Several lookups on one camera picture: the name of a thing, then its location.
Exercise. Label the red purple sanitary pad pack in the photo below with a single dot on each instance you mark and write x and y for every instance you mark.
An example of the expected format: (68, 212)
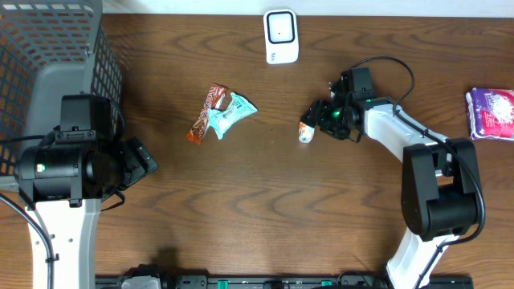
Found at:
(490, 113)

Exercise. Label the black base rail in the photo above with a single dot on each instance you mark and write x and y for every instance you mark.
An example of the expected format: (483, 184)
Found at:
(149, 276)

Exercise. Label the white barcode scanner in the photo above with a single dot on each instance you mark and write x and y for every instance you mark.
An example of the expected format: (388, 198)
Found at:
(281, 36)

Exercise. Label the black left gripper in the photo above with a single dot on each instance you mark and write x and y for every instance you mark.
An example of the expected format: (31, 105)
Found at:
(136, 159)

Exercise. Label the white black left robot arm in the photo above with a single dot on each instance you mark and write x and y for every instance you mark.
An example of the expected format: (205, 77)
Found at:
(63, 181)

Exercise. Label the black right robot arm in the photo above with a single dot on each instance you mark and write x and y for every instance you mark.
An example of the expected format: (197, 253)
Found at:
(441, 196)

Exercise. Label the dark grey plastic basket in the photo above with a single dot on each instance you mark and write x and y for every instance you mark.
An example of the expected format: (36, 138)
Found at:
(49, 49)

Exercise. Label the teal green wipes pack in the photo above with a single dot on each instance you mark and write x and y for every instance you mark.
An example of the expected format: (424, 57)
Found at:
(238, 108)

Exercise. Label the small orange tissue pack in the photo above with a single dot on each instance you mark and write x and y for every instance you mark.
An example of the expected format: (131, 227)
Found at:
(305, 133)

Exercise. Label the red Top chocolate bar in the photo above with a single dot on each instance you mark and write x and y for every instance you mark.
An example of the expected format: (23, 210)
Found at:
(214, 99)

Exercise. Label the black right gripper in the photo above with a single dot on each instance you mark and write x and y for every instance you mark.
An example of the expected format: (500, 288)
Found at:
(322, 117)

